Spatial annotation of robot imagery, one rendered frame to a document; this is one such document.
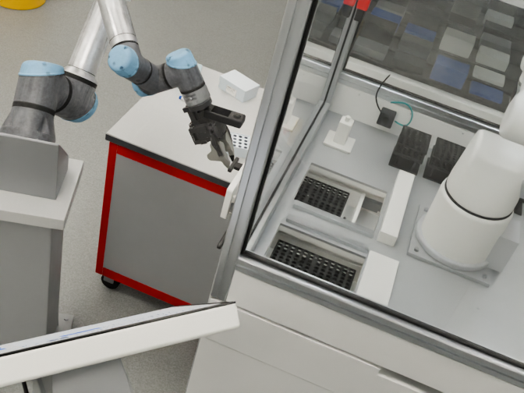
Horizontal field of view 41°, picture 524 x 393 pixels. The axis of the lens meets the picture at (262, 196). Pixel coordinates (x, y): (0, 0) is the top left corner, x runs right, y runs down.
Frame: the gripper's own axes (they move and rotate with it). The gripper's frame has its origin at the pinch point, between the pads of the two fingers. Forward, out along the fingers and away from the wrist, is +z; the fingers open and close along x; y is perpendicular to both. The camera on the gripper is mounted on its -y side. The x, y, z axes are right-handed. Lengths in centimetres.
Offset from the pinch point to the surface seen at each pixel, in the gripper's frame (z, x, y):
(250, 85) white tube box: 1, -62, 17
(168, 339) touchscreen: -12, 89, -28
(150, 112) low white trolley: -9, -29, 41
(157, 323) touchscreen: -15, 88, -27
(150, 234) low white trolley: 29, -11, 50
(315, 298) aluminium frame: 9, 55, -39
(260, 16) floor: 36, -293, 109
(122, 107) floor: 21, -130, 129
